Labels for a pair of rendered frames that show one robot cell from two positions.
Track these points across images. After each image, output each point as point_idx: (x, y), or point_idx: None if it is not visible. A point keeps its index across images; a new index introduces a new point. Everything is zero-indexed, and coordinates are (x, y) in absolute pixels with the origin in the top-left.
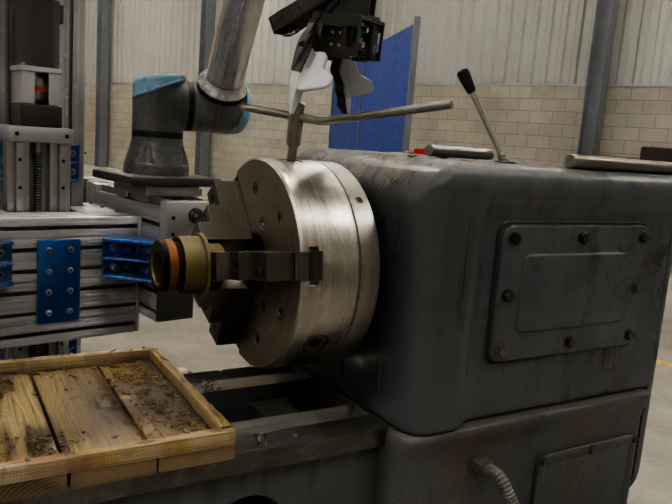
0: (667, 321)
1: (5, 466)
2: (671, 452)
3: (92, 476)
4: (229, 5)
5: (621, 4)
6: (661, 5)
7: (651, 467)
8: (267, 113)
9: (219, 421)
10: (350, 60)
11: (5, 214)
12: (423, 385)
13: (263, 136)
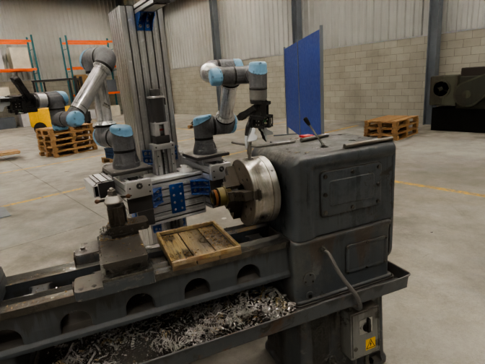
0: (471, 168)
1: (181, 260)
2: (454, 237)
3: (203, 261)
4: (224, 92)
5: None
6: None
7: (442, 245)
8: (239, 144)
9: (236, 243)
10: None
11: (156, 177)
12: (298, 227)
13: None
